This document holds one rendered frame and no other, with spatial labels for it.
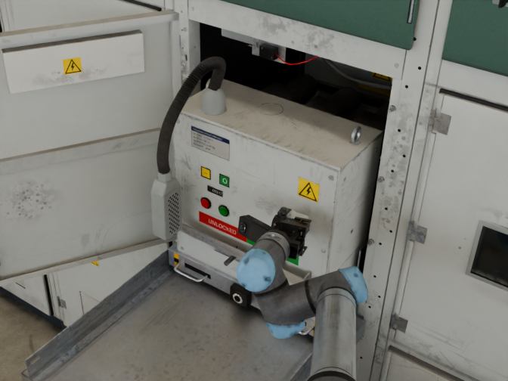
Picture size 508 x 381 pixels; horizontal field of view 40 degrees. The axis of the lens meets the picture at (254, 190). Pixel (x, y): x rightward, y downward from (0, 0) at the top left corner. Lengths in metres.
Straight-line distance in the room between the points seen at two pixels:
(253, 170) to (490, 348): 0.72
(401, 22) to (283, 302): 0.63
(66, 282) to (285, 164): 1.46
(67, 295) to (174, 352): 1.14
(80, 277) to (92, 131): 0.95
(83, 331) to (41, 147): 0.51
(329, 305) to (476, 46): 0.59
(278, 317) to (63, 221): 0.88
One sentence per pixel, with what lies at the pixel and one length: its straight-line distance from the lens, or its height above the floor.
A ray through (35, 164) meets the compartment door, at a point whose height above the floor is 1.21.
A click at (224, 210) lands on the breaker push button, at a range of 1.83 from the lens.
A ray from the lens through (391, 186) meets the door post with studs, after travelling 1.70.
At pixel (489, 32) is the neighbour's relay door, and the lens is 1.45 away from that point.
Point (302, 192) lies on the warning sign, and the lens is 1.65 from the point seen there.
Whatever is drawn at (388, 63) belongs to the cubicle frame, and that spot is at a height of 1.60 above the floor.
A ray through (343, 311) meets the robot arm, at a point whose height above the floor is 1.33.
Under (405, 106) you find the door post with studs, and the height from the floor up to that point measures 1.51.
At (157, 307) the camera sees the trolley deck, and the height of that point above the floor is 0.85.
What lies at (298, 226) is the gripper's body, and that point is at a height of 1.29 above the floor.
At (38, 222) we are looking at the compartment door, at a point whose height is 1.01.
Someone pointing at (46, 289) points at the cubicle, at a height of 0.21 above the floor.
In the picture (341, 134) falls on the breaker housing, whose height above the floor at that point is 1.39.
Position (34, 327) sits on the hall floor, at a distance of 3.22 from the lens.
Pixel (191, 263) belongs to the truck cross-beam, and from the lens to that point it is 2.02.
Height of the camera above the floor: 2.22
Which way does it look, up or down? 34 degrees down
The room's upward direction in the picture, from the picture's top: 2 degrees clockwise
